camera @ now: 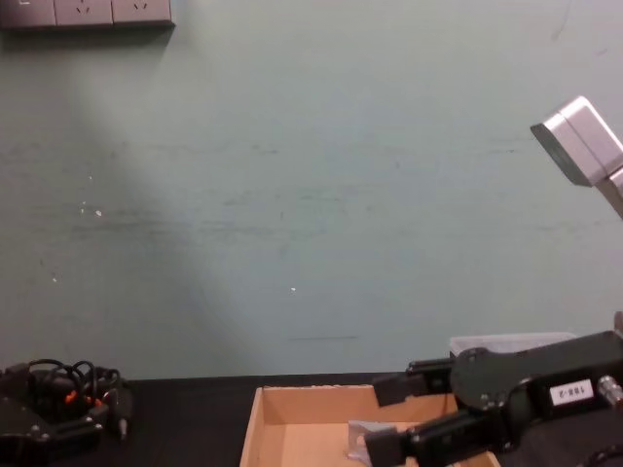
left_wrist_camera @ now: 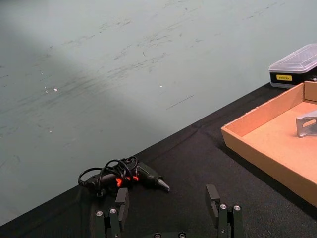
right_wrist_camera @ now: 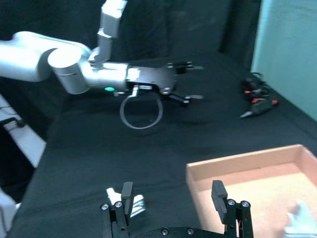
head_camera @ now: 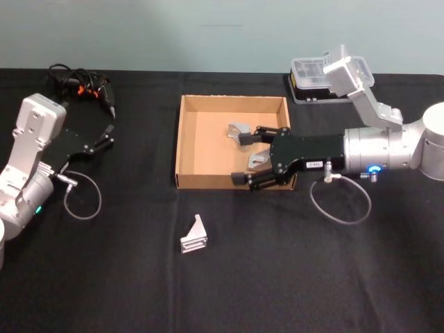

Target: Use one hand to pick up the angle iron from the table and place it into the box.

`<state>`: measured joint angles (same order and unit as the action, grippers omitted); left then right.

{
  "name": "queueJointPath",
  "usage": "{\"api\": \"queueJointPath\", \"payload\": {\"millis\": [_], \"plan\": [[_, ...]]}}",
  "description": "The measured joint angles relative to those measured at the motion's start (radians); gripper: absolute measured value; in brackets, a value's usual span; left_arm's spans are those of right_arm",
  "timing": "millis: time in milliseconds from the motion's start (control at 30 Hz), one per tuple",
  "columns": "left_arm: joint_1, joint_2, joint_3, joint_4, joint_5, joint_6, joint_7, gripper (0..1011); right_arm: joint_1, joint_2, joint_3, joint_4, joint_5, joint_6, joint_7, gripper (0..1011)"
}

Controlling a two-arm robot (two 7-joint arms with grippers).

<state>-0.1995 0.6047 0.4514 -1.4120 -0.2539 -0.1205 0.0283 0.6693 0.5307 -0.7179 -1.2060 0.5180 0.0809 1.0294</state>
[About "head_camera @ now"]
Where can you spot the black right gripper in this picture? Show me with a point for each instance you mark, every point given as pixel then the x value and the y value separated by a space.
pixel 305 149

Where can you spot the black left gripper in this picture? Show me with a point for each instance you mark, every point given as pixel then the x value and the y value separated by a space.
pixel 71 144

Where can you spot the shallow brown cardboard tray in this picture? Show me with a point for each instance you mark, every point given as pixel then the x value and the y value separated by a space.
pixel 208 152

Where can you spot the clear plastic case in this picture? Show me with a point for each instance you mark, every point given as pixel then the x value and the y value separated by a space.
pixel 308 74

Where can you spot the black table cloth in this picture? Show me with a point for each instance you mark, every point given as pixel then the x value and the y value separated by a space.
pixel 243 284

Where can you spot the silver metal angle bracket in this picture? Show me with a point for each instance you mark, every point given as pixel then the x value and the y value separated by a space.
pixel 234 131
pixel 194 237
pixel 257 160

